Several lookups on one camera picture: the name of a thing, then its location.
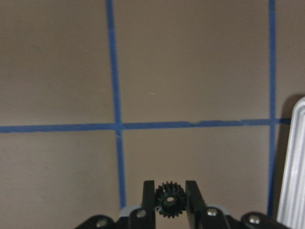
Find ribbed silver metal tray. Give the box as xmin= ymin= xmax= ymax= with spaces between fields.
xmin=277 ymin=98 xmax=305 ymax=229

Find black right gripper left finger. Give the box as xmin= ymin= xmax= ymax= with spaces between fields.
xmin=142 ymin=180 xmax=156 ymax=229

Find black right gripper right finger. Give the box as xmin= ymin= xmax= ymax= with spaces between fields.
xmin=185 ymin=180 xmax=208 ymax=229

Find small black bearing gear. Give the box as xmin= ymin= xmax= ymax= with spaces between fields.
xmin=155 ymin=181 xmax=186 ymax=218

